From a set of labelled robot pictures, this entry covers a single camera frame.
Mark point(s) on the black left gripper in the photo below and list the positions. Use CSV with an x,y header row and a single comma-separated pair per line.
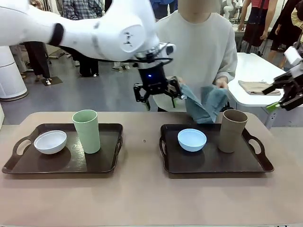
x,y
152,78

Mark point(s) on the person's right hand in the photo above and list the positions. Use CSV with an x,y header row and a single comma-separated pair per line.
x,y
181,80

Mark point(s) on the light blue bowl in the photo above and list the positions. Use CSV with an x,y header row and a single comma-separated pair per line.
x,y
192,140

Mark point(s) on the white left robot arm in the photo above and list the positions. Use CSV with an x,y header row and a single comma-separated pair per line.
x,y
106,35

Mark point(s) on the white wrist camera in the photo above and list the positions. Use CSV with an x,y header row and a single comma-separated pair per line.
x,y
169,49
293,55

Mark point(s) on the black floor stand plate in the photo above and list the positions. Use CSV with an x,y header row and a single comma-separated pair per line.
x,y
52,81

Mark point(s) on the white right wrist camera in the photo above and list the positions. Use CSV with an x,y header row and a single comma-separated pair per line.
x,y
293,55

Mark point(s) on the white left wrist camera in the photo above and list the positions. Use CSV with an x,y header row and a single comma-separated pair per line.
x,y
169,49

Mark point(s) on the bystander in red plaid shirt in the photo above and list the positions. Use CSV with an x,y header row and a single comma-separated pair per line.
x,y
40,61

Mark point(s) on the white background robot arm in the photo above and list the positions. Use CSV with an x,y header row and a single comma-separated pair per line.
x,y
229,8

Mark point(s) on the bystander in black dress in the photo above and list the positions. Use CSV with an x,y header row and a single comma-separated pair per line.
x,y
284,23

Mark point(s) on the bystander in blue plaid shirt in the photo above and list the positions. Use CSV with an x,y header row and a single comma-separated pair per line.
x,y
80,9

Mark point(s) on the bystander in dark red skirt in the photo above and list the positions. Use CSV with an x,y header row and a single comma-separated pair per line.
x,y
254,21

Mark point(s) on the brown tall cup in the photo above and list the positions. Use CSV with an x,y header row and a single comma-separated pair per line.
x,y
230,132

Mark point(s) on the bystander in blue top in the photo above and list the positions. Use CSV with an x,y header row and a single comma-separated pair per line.
x,y
163,8

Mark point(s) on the beige cloth mat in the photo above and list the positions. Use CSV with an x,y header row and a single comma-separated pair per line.
x,y
254,88

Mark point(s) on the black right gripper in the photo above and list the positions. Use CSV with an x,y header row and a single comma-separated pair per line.
x,y
298,80

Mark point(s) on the white background table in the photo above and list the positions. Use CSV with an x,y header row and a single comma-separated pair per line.
x,y
251,68

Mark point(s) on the white bowl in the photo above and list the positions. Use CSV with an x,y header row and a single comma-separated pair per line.
x,y
50,143

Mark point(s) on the person in white shirt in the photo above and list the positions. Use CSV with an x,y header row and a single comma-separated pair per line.
x,y
201,47

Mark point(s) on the light green tall cup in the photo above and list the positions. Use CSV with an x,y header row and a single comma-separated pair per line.
x,y
87,132

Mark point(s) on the blue-green cloth mat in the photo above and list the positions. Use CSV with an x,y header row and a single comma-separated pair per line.
x,y
206,105

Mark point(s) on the person's left hand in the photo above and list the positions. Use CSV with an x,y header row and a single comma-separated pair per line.
x,y
222,84

